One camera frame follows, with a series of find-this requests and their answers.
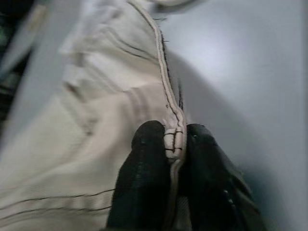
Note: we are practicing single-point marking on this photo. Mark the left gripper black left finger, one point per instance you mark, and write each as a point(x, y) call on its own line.
point(142, 180)

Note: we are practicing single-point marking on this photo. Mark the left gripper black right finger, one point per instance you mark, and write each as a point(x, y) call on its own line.
point(209, 183)

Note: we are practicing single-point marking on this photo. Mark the white trousers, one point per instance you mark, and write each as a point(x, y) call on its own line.
point(72, 144)

